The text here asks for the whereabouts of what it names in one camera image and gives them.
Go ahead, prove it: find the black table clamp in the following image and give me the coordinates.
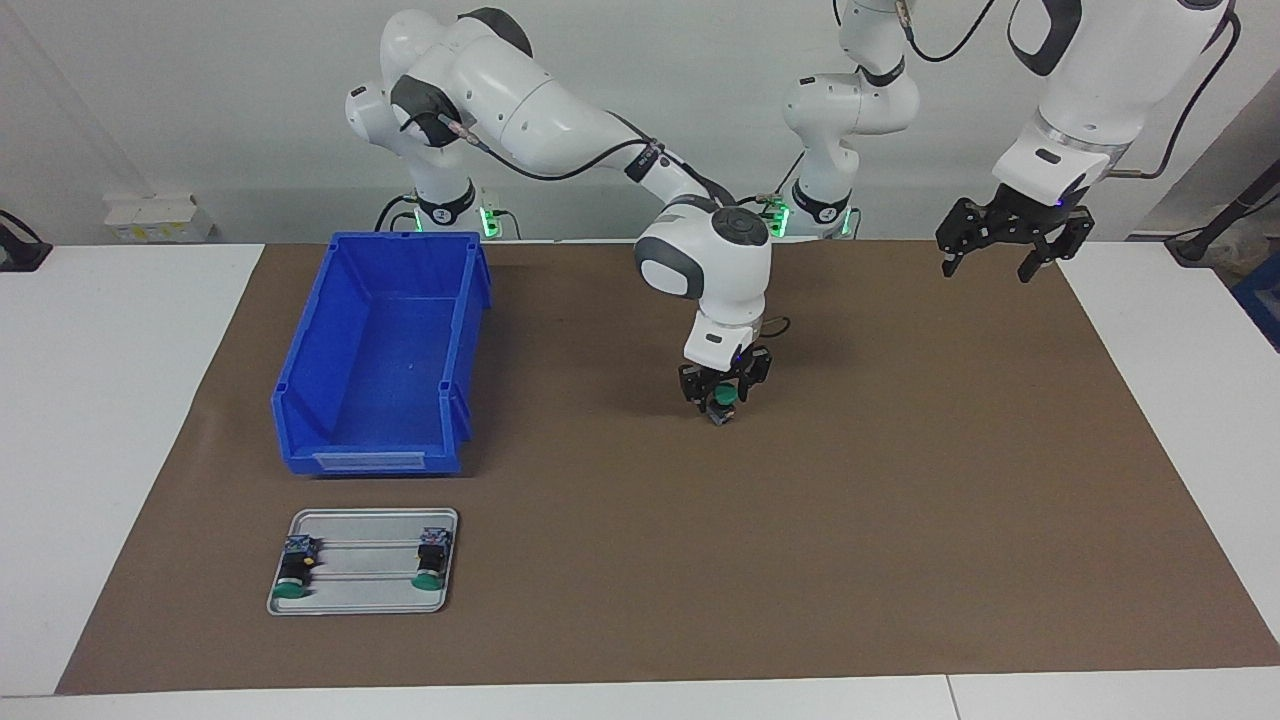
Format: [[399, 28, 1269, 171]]
[[0, 208, 53, 273]]

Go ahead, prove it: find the blue crate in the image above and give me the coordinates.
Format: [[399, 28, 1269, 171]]
[[1232, 250, 1280, 353]]

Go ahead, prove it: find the brown paper table mat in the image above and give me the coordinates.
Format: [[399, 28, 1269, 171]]
[[55, 238, 1280, 696]]

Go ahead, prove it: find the silver metal tray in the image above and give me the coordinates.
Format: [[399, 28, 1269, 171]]
[[266, 508, 460, 617]]

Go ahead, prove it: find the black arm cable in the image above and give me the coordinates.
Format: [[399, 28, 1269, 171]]
[[900, 0, 1241, 181], [435, 110, 793, 336]]

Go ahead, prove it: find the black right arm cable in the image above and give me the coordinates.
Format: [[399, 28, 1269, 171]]
[[435, 110, 793, 336]]

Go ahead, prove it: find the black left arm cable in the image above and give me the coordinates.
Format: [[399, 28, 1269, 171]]
[[900, 0, 1241, 181]]

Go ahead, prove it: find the black pole stand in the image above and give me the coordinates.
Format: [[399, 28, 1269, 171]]
[[1165, 160, 1280, 266]]

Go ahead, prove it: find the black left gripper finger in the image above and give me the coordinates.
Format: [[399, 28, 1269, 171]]
[[935, 198, 996, 278], [1016, 208, 1096, 284]]

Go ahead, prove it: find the blue plastic storage bin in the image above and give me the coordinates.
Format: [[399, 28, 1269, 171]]
[[272, 230, 494, 477]]

